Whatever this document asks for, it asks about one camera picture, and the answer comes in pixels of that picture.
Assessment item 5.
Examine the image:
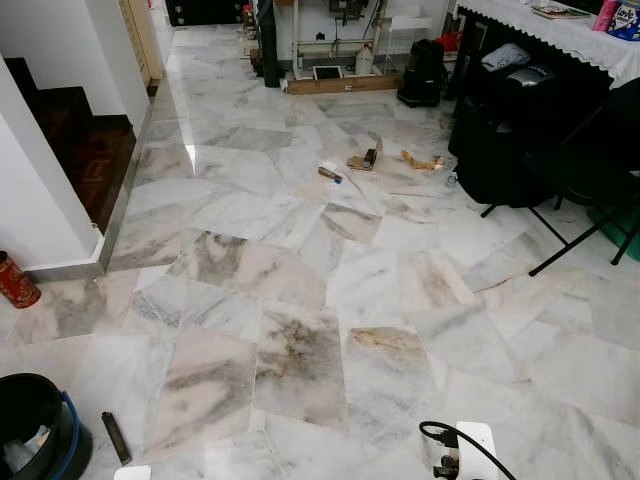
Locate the tall black standing bag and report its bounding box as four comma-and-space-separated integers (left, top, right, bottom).
257, 0, 284, 90

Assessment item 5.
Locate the long wooden plank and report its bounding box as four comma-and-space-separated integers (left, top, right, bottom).
286, 72, 404, 97

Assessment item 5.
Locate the green plastic basin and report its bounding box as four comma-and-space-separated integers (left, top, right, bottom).
588, 204, 640, 263

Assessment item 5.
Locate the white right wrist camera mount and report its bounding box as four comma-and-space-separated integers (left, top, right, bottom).
454, 421, 500, 480

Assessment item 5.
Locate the white plastic jug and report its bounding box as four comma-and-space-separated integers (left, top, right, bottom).
354, 44, 377, 77

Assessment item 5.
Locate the beige louvred wooden door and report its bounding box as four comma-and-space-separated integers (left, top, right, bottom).
119, 0, 167, 87

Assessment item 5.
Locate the dark wooden staircase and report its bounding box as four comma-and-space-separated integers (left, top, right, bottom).
4, 56, 137, 233

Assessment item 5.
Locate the red fire extinguisher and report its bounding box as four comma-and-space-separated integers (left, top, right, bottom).
0, 250, 42, 310

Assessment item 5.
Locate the table with white tablecloth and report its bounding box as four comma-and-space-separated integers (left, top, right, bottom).
454, 0, 640, 89

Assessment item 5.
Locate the black bucket blue handle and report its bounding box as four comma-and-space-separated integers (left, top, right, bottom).
0, 373, 94, 480

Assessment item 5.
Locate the black canister vacuum cleaner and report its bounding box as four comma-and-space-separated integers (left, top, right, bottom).
396, 38, 449, 109

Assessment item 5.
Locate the blue white tissue pack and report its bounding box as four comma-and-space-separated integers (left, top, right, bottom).
606, 0, 640, 42

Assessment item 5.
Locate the flat magazine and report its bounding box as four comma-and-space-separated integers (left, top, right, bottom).
529, 2, 594, 22

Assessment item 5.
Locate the grey folded cloth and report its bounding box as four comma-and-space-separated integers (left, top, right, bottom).
479, 42, 532, 74

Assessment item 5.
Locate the pink bottle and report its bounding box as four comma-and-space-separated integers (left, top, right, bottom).
591, 0, 622, 32

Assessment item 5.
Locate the white frame wooden workbench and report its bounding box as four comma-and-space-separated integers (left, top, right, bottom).
274, 0, 452, 83

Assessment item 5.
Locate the brown cardboard piece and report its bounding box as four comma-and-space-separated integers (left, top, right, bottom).
346, 147, 382, 174

